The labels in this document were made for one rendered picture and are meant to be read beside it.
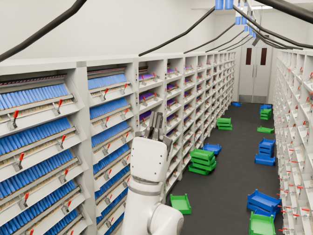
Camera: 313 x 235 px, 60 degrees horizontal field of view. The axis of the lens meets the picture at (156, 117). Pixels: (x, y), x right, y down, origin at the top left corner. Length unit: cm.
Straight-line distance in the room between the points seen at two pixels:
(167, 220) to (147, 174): 12
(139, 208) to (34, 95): 90
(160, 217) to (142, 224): 5
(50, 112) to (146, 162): 87
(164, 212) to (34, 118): 89
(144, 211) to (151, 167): 11
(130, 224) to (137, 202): 6
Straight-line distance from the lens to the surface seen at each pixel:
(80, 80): 161
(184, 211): 322
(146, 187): 68
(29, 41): 113
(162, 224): 66
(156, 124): 68
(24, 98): 139
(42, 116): 143
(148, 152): 68
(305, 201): 223
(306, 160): 210
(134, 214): 71
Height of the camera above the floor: 179
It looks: 14 degrees down
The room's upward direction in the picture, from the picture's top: straight up
